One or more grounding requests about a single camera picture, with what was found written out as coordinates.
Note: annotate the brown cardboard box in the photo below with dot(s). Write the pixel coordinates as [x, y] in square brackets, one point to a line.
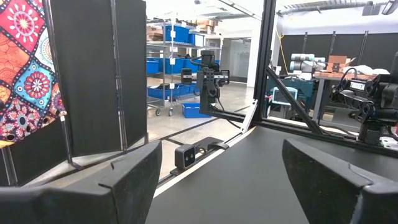
[339, 62]

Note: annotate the teal cabinet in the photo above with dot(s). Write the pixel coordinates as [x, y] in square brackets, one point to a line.
[303, 88]

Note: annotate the blue storage bin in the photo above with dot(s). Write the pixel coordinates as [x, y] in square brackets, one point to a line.
[152, 66]
[194, 110]
[177, 33]
[196, 39]
[164, 91]

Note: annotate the black aluminium table frame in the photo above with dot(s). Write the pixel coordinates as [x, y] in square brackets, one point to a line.
[298, 107]

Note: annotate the colourful patchwork tapestry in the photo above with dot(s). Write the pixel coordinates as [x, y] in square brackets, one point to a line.
[25, 71]

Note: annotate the small light blue monitor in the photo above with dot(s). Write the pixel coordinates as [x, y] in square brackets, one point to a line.
[281, 95]

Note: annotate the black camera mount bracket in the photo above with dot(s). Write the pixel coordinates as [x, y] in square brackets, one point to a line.
[211, 143]

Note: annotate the grey collaborative robot arm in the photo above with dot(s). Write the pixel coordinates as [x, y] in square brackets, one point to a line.
[306, 63]

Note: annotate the thick black frame pole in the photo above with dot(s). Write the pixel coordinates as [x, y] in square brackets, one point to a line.
[264, 56]

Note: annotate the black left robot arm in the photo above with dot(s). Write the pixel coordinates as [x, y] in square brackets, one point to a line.
[373, 99]

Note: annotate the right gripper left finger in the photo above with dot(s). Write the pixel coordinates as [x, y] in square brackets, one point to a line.
[124, 193]

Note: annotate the silver ventilation duct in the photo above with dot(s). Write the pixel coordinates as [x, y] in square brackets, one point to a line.
[323, 5]

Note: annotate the white crumpled bag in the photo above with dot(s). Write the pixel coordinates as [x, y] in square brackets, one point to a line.
[367, 70]

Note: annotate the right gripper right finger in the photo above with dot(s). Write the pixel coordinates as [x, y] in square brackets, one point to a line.
[326, 193]

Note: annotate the black wall partition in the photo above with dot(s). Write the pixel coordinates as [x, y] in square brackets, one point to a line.
[342, 46]

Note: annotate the black table-level camera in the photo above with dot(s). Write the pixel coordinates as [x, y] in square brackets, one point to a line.
[185, 156]

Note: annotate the black panel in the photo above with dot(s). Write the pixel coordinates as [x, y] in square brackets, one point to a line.
[93, 77]

